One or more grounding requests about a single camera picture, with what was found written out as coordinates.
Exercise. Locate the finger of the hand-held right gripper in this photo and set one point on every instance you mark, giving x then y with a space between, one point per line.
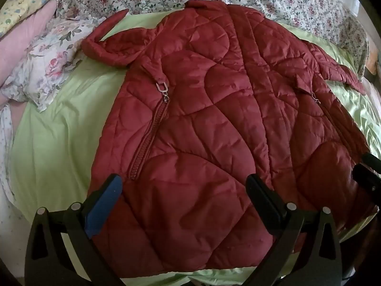
369 174

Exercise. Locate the pink pillow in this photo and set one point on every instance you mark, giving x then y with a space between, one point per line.
26 32

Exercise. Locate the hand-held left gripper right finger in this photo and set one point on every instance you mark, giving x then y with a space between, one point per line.
265 205

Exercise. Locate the large flower print pillow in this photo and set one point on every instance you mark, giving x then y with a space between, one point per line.
50 65

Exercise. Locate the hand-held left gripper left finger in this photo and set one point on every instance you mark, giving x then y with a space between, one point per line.
102 205

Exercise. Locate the white printed sheet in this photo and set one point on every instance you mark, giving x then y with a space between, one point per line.
4 155

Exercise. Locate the light green blanket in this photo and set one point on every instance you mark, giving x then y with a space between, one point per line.
59 143

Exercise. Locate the red quilted jacket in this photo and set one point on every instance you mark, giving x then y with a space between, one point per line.
208 125

